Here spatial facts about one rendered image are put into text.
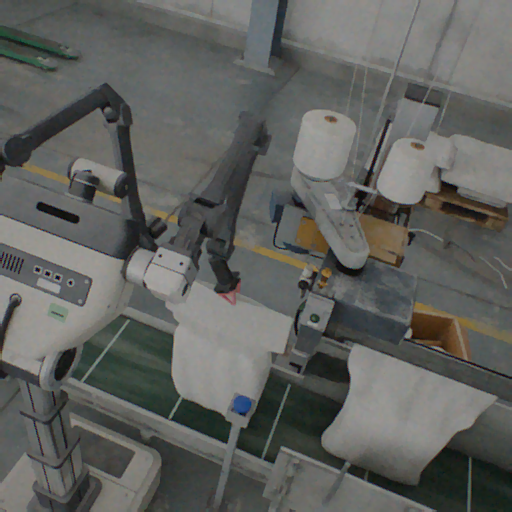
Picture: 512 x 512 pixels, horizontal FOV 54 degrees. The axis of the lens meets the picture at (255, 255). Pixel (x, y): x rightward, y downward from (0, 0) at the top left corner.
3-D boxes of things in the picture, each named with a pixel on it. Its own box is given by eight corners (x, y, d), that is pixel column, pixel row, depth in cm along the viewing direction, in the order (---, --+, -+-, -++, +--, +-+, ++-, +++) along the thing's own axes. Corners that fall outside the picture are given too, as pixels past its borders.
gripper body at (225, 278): (240, 275, 181) (233, 258, 177) (230, 293, 173) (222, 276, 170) (225, 276, 184) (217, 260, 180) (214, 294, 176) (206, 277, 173)
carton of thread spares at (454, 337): (377, 383, 288) (392, 358, 272) (373, 317, 327) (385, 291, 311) (467, 402, 289) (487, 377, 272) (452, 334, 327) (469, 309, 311)
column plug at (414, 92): (403, 97, 153) (404, 94, 152) (407, 84, 161) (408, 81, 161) (439, 108, 151) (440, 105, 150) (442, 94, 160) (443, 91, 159)
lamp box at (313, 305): (299, 323, 147) (306, 302, 141) (303, 312, 151) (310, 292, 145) (323, 332, 146) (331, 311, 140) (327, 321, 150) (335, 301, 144)
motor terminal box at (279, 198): (269, 229, 186) (274, 204, 178) (266, 212, 194) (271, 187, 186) (290, 230, 188) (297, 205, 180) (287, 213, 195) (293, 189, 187)
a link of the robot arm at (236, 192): (236, 123, 153) (269, 135, 151) (241, 122, 158) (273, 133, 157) (201, 250, 168) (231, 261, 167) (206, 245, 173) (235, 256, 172)
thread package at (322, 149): (285, 172, 155) (296, 121, 143) (299, 148, 167) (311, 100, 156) (336, 189, 152) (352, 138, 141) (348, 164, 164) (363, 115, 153)
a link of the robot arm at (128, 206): (98, 106, 167) (117, 103, 160) (112, 105, 171) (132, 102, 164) (119, 232, 178) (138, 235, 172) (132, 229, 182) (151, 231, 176)
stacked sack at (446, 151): (372, 148, 420) (377, 133, 410) (382, 128, 450) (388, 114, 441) (450, 175, 406) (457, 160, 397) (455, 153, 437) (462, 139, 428)
